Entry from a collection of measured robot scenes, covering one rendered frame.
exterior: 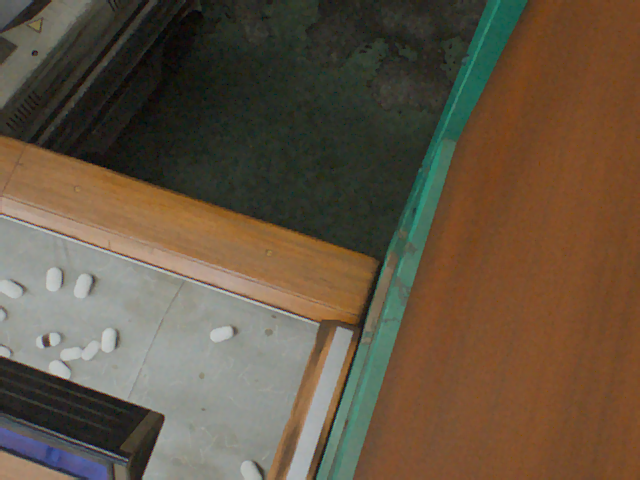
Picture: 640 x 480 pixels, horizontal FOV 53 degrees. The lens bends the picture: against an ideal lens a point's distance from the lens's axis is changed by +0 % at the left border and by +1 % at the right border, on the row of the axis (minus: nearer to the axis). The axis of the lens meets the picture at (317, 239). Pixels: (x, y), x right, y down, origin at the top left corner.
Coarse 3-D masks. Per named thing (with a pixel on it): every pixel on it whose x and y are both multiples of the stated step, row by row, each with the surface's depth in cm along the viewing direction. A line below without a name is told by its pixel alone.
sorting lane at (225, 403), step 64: (0, 256) 98; (64, 256) 98; (64, 320) 96; (128, 320) 95; (192, 320) 95; (256, 320) 95; (128, 384) 93; (192, 384) 93; (256, 384) 93; (192, 448) 91; (256, 448) 91
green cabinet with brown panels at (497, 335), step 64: (512, 0) 30; (576, 0) 18; (512, 64) 28; (576, 64) 15; (448, 128) 44; (512, 128) 22; (576, 128) 13; (448, 192) 39; (512, 192) 18; (576, 192) 12; (448, 256) 28; (512, 256) 15; (576, 256) 10; (384, 320) 42; (448, 320) 22; (512, 320) 13; (576, 320) 9; (384, 384) 39; (448, 384) 18; (512, 384) 12; (576, 384) 9; (384, 448) 28; (448, 448) 15; (512, 448) 10; (576, 448) 8
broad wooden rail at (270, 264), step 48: (0, 144) 100; (0, 192) 98; (48, 192) 98; (96, 192) 98; (144, 192) 98; (96, 240) 98; (144, 240) 96; (192, 240) 96; (240, 240) 96; (288, 240) 96; (240, 288) 96; (288, 288) 94; (336, 288) 94
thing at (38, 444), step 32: (0, 384) 59; (32, 384) 60; (64, 384) 62; (0, 416) 56; (32, 416) 56; (64, 416) 57; (96, 416) 58; (128, 416) 60; (160, 416) 61; (0, 448) 60; (32, 448) 58; (64, 448) 56; (96, 448) 55; (128, 448) 56
